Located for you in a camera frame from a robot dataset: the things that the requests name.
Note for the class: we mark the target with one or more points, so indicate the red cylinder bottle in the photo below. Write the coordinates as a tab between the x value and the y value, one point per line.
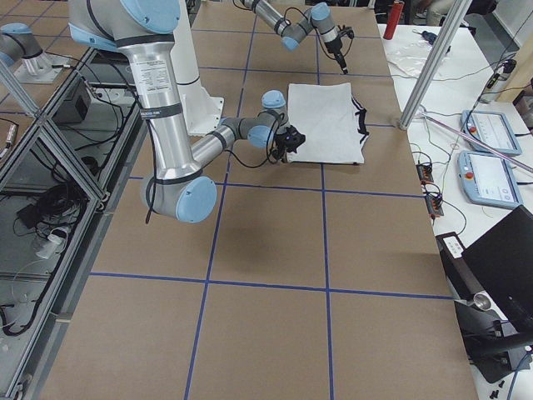
394	17

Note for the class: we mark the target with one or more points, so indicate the black power box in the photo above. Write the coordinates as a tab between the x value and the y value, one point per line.
74	106

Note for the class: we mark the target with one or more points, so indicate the clear plastic bag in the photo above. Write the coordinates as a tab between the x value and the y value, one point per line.
410	59

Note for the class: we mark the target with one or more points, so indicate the black laptop computer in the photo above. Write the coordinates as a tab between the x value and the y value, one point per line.
501	261

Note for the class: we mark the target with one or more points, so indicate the lower blue teach pendant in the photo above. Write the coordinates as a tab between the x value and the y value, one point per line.
488	180

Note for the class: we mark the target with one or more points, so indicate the black monitor stand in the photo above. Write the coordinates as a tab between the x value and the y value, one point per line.
483	331

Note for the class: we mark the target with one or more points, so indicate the aluminium frame rail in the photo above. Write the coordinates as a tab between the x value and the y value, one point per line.
42	128

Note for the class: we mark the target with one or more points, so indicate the upper blue teach pendant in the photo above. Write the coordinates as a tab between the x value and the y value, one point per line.
492	129

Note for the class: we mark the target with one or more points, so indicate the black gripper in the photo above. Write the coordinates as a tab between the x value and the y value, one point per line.
335	49
286	146

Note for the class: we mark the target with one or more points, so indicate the orange circuit board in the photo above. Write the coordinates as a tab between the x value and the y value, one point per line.
424	172
434	205

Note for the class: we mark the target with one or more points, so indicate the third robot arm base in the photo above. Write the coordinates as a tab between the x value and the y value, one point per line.
18	44

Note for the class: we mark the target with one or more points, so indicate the grey cartoon print t-shirt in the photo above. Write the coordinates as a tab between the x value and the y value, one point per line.
332	120

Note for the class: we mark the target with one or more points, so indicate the orange circuit board upper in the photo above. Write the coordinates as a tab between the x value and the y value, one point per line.
424	172

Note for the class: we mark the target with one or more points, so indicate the orange circuit board lower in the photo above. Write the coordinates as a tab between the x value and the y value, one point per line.
434	205

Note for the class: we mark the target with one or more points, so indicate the aluminium frame post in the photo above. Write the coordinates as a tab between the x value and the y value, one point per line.
447	33

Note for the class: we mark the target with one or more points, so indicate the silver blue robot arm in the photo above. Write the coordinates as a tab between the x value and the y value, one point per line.
295	25
143	31

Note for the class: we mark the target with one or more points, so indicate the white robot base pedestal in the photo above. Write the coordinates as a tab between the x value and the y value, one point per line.
202	112

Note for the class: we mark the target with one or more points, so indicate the blue teach pendant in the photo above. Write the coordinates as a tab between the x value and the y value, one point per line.
488	180
492	129

